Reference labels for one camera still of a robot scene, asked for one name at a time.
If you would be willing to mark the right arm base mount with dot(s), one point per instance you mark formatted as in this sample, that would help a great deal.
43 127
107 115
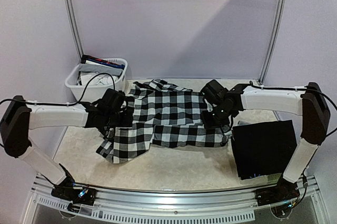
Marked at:
283 191

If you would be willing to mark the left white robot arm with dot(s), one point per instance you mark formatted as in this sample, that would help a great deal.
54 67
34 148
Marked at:
21 116

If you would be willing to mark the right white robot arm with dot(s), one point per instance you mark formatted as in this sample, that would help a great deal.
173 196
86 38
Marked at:
306 101

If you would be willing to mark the black white plaid shirt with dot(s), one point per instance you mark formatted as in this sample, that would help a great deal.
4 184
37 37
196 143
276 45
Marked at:
165 115

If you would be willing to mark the right aluminium corner post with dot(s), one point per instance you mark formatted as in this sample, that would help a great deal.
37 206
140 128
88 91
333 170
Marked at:
275 30

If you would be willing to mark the left aluminium corner post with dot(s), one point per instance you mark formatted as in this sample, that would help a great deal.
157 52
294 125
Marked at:
74 28

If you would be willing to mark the aluminium front rail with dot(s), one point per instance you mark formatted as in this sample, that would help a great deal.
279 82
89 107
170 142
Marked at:
125 206

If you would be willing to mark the white laundry basket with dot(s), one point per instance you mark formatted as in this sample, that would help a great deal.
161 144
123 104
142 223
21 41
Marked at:
93 93

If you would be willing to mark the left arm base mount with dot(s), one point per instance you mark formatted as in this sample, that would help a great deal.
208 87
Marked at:
76 195

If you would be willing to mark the aluminium corner post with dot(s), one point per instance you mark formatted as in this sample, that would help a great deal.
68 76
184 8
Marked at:
275 30
74 28

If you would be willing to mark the dark striped cloth in basket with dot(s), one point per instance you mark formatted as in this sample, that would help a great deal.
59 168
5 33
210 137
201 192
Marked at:
88 58

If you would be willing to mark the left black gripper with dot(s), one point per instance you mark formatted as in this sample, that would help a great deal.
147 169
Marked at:
127 121

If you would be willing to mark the folded black garment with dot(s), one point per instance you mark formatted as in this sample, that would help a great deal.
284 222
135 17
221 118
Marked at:
263 149

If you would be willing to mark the grey cloth in basket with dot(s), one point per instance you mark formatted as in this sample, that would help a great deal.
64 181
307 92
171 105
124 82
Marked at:
99 69

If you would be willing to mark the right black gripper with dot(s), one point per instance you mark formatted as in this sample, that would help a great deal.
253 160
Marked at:
210 118

